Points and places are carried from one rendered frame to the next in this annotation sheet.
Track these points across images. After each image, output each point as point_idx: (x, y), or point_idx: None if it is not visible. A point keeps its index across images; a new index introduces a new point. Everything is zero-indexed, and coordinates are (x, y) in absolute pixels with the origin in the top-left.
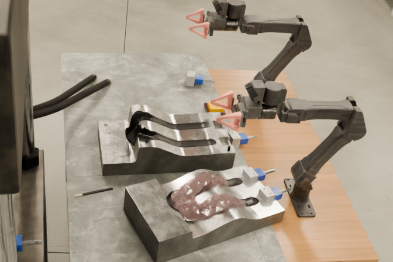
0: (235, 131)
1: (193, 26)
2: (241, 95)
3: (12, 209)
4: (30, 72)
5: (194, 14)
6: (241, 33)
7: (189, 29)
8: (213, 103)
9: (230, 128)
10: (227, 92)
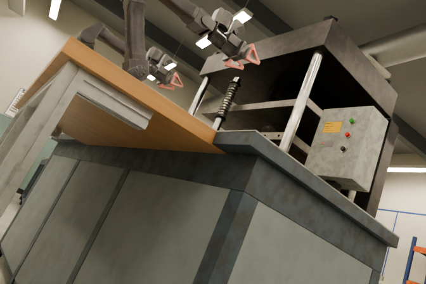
0: (160, 87)
1: (241, 63)
2: (169, 70)
3: (212, 127)
4: (281, 142)
5: (253, 55)
6: (200, 36)
7: (242, 69)
8: (180, 86)
9: (163, 88)
10: (177, 75)
